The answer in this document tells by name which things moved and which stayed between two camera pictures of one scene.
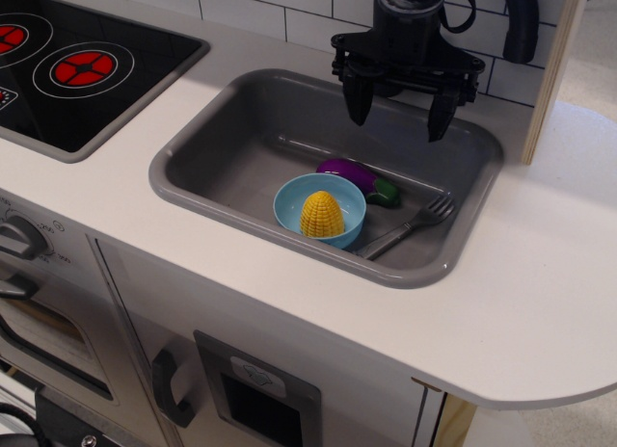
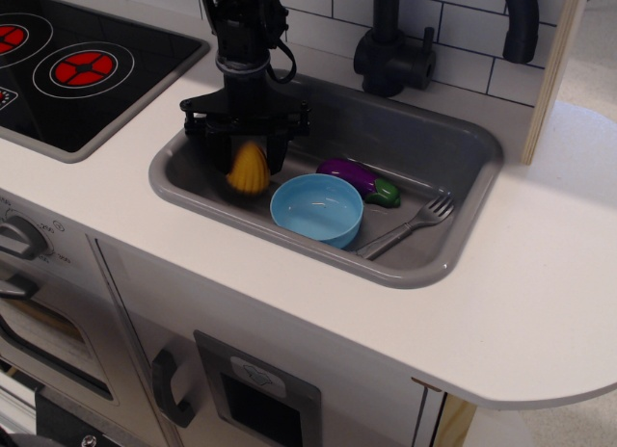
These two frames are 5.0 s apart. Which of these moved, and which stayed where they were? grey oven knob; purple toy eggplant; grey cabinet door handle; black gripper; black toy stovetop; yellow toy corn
Moved: yellow toy corn; black gripper
Stayed: black toy stovetop; grey cabinet door handle; grey oven knob; purple toy eggplant
